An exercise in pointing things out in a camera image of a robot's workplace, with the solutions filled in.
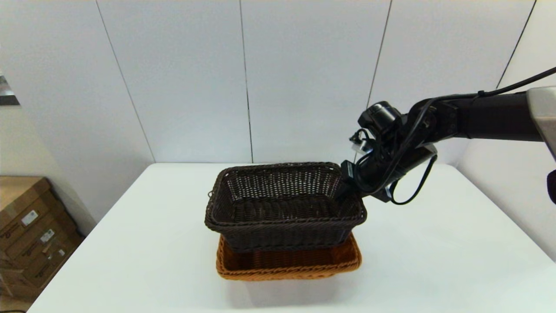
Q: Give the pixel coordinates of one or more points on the brown cardboard box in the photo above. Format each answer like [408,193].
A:
[26,245]
[19,195]
[30,271]

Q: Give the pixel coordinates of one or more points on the dark grey wall fixture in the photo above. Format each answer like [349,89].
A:
[6,95]

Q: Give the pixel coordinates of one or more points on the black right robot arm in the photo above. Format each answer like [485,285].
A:
[491,117]

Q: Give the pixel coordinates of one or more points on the dark brown wicker basket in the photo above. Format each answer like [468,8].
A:
[282,230]

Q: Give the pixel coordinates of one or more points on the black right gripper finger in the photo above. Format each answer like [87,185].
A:
[349,191]
[378,198]

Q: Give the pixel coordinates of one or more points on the orange wicker basket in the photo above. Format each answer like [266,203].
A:
[282,267]

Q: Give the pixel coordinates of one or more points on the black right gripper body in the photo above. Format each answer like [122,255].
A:
[391,165]

